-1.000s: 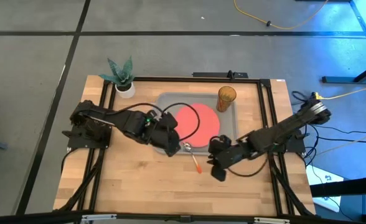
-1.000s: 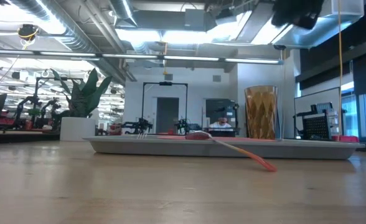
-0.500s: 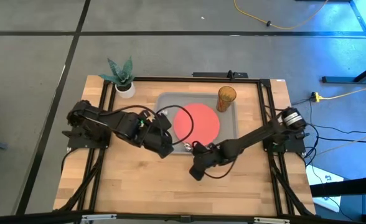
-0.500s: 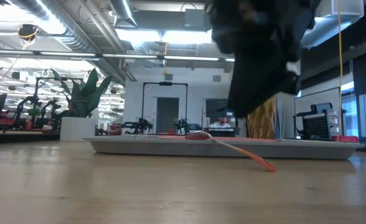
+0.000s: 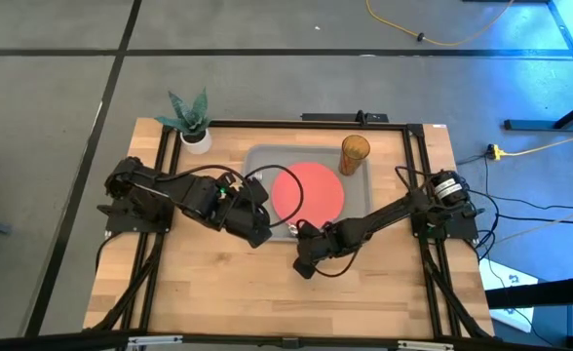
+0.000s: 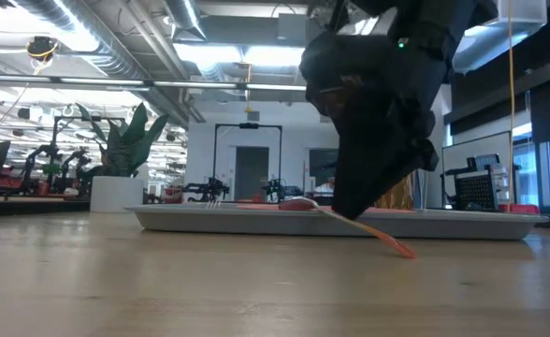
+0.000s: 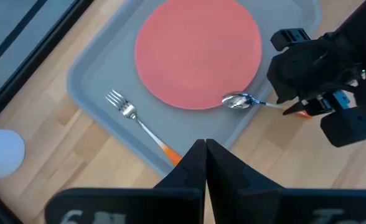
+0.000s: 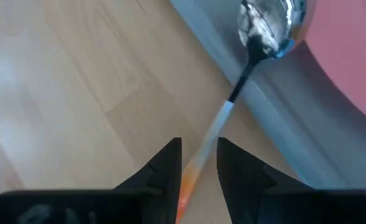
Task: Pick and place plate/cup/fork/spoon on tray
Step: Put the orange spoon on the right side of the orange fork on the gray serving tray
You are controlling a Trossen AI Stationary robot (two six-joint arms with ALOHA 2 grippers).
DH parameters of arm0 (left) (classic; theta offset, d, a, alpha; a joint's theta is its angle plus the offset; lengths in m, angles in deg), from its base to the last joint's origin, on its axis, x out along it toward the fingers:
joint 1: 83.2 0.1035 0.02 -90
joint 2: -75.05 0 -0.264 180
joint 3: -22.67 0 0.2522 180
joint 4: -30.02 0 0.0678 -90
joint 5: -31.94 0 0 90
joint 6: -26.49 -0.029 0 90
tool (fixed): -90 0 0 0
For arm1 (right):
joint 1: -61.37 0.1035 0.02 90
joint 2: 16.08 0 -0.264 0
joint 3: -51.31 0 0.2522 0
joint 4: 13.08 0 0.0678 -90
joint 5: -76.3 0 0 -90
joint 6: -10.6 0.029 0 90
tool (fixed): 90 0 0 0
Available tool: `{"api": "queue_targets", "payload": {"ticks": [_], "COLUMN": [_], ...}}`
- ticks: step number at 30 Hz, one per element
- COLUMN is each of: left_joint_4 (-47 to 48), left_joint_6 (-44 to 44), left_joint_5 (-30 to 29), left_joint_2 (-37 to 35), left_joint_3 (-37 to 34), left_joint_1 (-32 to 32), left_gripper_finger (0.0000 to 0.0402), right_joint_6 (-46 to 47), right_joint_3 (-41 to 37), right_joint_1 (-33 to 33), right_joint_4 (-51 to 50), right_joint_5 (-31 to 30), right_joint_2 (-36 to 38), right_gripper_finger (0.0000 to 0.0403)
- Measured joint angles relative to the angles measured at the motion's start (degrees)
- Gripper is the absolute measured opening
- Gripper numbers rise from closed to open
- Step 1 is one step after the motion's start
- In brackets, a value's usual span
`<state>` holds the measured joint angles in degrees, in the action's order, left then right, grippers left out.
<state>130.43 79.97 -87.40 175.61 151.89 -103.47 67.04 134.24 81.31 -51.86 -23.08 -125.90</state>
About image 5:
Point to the amber faceted plastic cup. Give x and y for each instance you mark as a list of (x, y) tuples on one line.
[(354, 156)]

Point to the white round plant pot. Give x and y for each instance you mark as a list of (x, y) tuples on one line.
[(200, 143)]

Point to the silver metal bracket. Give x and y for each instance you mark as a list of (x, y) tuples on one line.
[(425, 345), (155, 340)]

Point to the black aluminium table frame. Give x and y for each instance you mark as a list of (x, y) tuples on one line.
[(316, 125)]

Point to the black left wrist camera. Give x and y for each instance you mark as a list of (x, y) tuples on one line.
[(260, 237)]

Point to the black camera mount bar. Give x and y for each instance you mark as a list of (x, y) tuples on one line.
[(48, 342)]

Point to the green snake plant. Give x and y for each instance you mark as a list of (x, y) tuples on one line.
[(189, 114)]

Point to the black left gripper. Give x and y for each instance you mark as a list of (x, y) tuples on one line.
[(245, 205)]

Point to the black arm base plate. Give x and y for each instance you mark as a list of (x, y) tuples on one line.
[(121, 222), (457, 230)]

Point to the dark metal table base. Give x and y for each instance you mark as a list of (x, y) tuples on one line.
[(535, 125)]

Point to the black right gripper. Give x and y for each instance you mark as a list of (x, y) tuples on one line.
[(325, 241)]

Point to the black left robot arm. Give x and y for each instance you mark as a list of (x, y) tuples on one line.
[(169, 190)]

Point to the red round plate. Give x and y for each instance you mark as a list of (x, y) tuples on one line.
[(316, 195)]

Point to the black desk edge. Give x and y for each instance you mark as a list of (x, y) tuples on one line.
[(540, 295)]

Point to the white paper sheet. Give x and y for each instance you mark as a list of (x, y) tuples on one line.
[(508, 283)]

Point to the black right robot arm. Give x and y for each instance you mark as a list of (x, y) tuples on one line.
[(393, 209)]

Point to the grey plastic tray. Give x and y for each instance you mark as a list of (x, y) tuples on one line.
[(359, 195)]

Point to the black bar device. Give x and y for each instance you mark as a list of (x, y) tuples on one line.
[(335, 117)]

